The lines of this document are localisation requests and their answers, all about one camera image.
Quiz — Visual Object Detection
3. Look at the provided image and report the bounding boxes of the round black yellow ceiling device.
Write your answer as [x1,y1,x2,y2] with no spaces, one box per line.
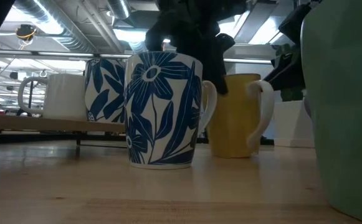
[15,24,38,42]

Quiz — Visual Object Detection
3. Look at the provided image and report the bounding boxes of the wooden shelf with black frame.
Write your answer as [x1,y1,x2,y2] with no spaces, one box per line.
[0,112,127,149]

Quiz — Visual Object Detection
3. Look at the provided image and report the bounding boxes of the blue floral white mug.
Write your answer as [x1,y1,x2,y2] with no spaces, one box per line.
[84,58,128,124]
[123,51,218,170]

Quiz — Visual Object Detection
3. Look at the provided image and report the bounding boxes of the silver ventilation duct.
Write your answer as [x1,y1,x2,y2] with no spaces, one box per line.
[105,0,132,21]

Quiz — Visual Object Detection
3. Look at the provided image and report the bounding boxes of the white faceted plant pot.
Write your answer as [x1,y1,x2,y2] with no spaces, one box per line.
[273,100,315,148]

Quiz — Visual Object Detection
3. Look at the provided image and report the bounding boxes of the black metal rig frame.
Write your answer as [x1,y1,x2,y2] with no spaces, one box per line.
[0,133,275,146]

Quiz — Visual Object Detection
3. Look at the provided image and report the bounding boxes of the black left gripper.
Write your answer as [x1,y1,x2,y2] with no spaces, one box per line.
[145,0,247,95]

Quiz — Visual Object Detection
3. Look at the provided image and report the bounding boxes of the long ceiling light strip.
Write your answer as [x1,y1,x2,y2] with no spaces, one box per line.
[0,49,277,65]

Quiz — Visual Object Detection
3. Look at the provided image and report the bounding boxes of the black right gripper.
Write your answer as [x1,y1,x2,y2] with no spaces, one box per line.
[262,52,307,93]

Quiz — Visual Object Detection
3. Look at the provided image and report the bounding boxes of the teal green faceted mug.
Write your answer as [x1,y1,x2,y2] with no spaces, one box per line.
[300,0,362,224]

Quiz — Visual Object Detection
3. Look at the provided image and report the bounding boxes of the white mug with green inside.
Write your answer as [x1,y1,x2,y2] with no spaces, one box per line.
[17,73,88,121]

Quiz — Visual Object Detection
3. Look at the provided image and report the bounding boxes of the yellow mug with white handle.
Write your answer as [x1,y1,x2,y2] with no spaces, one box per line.
[206,73,275,159]

